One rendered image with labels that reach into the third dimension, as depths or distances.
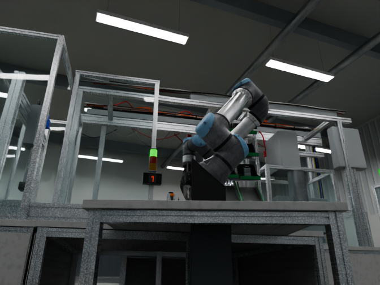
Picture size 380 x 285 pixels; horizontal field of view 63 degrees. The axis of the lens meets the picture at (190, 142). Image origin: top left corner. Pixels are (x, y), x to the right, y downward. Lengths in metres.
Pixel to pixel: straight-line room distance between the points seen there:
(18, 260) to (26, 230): 0.13
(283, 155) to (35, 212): 2.16
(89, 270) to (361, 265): 2.35
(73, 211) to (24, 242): 0.25
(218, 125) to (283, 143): 1.78
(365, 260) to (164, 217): 2.21
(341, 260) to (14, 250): 1.35
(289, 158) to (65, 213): 2.09
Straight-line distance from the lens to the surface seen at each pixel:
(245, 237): 1.75
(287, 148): 3.12
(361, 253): 3.05
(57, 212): 1.74
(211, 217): 1.10
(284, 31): 6.56
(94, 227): 1.12
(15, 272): 1.68
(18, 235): 1.70
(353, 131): 3.48
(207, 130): 1.38
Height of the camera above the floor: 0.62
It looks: 23 degrees up
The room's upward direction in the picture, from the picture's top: straight up
